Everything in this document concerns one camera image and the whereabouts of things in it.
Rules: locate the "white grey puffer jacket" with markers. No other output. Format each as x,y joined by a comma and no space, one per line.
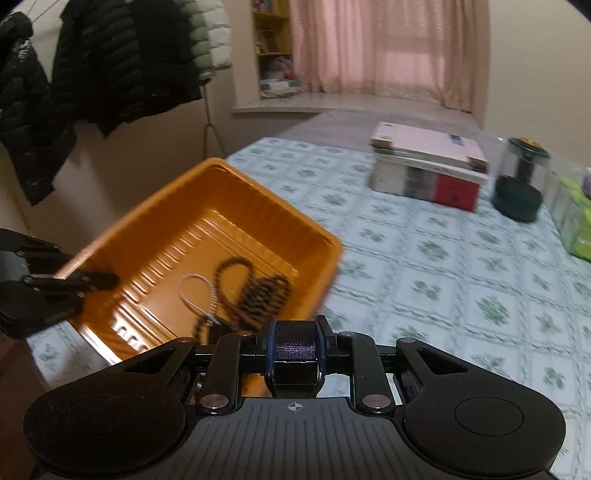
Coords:
207,32

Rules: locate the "wide black wristband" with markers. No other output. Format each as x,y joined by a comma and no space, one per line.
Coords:
295,346

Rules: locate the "orange plastic tray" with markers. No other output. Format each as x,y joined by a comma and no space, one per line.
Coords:
184,240

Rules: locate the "yellow shelf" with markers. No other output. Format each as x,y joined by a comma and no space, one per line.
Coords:
272,46

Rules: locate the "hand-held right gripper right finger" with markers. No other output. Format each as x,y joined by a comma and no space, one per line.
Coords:
369,364

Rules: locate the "large black puffer jacket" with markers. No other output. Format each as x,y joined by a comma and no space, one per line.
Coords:
120,60

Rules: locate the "coat rack pole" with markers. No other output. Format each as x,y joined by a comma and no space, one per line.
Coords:
213,124

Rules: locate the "stack of books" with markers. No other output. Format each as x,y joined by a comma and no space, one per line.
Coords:
425,145

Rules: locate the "green tissue pack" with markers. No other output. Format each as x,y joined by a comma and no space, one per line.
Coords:
577,221

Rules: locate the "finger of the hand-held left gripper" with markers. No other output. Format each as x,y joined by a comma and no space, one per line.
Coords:
69,281
32,244

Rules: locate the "small black puffer jacket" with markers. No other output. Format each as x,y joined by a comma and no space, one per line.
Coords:
23,115

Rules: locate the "pink curtain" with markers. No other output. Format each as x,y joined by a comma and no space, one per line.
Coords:
383,46

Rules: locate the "purple tissue pack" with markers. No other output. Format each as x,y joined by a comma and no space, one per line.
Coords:
587,184

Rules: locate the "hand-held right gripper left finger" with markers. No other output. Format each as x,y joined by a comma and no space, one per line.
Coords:
221,364

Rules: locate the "white and red box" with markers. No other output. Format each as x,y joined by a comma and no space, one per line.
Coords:
415,184

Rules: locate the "clear jar with dark base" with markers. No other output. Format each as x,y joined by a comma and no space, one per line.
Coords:
517,198

